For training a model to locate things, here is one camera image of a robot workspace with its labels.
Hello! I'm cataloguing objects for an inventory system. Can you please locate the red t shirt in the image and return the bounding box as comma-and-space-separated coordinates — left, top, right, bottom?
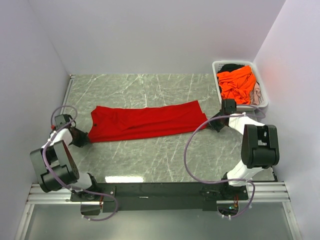
88, 100, 208, 143

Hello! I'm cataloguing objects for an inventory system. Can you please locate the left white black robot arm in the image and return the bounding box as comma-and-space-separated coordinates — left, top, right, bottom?
30, 114, 100, 201

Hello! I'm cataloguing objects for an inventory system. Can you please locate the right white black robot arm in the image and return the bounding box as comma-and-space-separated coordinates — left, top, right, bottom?
208, 98, 280, 200

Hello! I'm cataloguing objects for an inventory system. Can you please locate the orange t shirt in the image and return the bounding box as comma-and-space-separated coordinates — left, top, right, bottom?
216, 65, 257, 105

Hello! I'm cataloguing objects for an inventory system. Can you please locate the pink garment in basket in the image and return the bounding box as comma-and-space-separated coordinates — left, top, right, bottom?
250, 82, 261, 105

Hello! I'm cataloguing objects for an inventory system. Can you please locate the black garment in basket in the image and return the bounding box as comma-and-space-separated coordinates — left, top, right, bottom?
217, 63, 245, 74

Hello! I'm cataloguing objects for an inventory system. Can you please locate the white plastic laundry basket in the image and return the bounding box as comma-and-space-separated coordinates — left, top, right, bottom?
212, 60, 269, 112

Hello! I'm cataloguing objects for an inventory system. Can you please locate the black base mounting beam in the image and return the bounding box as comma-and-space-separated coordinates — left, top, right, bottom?
70, 182, 249, 215

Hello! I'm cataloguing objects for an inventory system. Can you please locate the aluminium front frame rail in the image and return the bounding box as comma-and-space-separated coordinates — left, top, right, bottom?
26, 182, 291, 205

